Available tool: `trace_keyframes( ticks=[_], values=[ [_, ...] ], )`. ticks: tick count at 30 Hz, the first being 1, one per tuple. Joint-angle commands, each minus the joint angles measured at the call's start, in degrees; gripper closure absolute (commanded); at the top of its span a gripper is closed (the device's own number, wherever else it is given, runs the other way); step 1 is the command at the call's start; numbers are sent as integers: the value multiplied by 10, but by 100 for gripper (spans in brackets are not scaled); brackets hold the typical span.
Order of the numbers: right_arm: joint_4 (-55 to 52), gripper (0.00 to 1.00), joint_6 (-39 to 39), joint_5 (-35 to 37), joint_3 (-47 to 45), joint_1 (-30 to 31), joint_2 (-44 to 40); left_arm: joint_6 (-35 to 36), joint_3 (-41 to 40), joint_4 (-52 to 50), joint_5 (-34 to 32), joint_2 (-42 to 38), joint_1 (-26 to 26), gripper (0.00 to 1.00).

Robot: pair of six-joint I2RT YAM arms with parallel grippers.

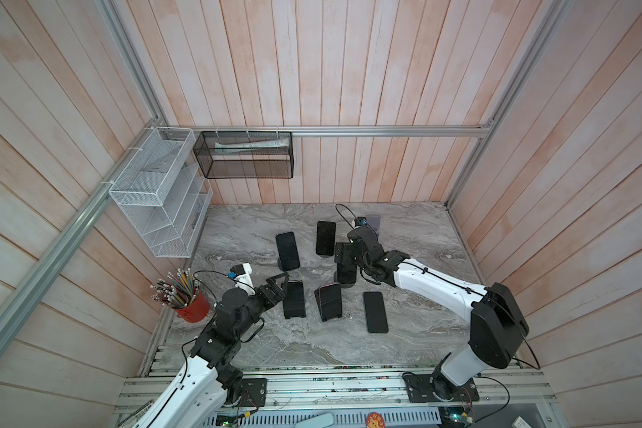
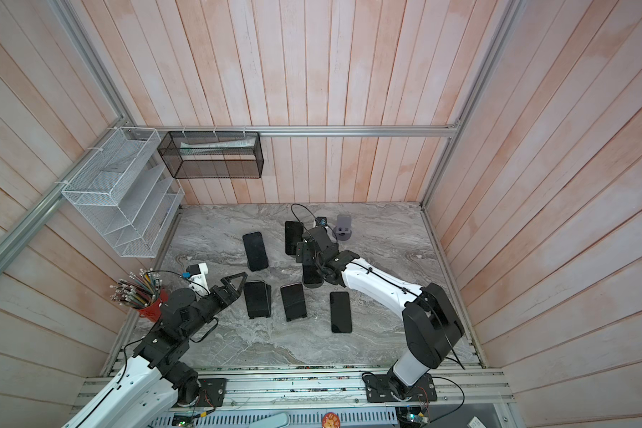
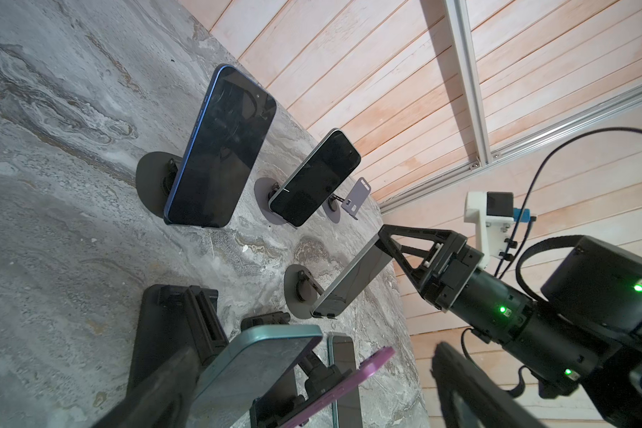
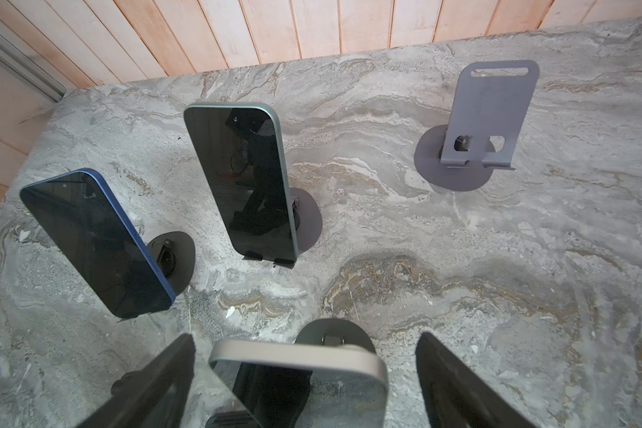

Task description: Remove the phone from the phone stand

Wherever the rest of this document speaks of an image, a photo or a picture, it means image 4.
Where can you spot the grey stand back left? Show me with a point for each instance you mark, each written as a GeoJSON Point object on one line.
{"type": "Point", "coordinates": [175, 254]}

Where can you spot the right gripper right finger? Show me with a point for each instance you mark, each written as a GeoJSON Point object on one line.
{"type": "Point", "coordinates": [454, 395]}

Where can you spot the grey stand back centre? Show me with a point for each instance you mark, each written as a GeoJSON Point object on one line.
{"type": "Point", "coordinates": [301, 221]}

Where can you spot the green phone back centre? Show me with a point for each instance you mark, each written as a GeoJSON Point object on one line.
{"type": "Point", "coordinates": [240, 149]}

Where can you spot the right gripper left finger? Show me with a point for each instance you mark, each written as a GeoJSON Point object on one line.
{"type": "Point", "coordinates": [155, 396]}

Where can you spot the purple phone stand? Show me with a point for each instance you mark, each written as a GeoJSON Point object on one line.
{"type": "Point", "coordinates": [489, 107]}

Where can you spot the blue phone back left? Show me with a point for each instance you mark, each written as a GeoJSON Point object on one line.
{"type": "Point", "coordinates": [81, 214]}

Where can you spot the grey round stand centre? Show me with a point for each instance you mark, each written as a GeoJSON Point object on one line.
{"type": "Point", "coordinates": [334, 332]}

